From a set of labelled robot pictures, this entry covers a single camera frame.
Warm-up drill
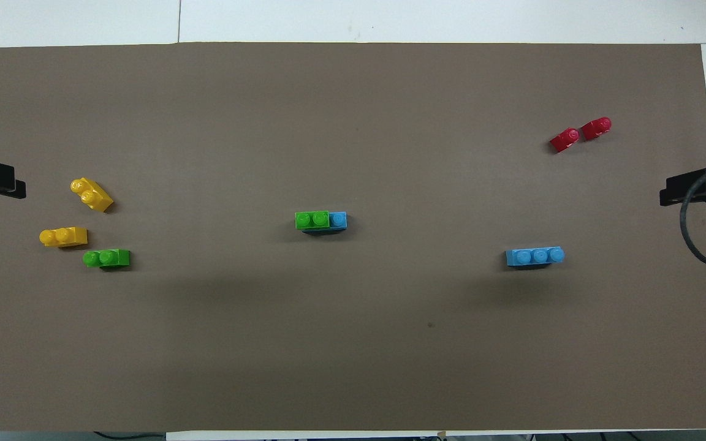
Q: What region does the red one-stud block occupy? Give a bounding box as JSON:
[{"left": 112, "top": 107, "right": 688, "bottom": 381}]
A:
[
  {"left": 580, "top": 117, "right": 613, "bottom": 142},
  {"left": 549, "top": 127, "right": 581, "bottom": 154}
]

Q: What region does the green two-stud block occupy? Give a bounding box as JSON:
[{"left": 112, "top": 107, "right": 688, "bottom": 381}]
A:
[
  {"left": 295, "top": 211, "right": 331, "bottom": 232},
  {"left": 83, "top": 249, "right": 131, "bottom": 270}
]

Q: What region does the blue three-stud block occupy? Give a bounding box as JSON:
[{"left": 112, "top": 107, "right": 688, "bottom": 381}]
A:
[
  {"left": 302, "top": 211, "right": 348, "bottom": 235},
  {"left": 506, "top": 246, "right": 566, "bottom": 268}
]

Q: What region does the brown paper mat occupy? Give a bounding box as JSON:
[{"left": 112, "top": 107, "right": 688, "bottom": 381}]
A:
[{"left": 0, "top": 42, "right": 706, "bottom": 433}]

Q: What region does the yellow two-stud block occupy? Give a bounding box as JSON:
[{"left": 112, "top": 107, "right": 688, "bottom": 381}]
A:
[
  {"left": 39, "top": 227, "right": 89, "bottom": 248},
  {"left": 70, "top": 177, "right": 115, "bottom": 213}
]

